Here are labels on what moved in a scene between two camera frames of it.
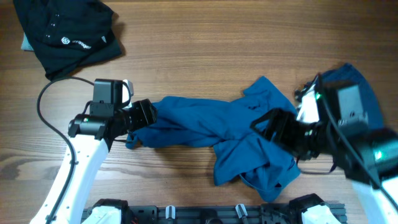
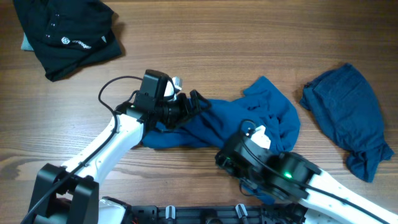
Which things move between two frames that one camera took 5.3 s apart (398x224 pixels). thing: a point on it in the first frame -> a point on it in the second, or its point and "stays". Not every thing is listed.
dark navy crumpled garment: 349,98 stays
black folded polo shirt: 66,34 stays
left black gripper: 145,115 -> 183,112
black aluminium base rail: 293,213 stays
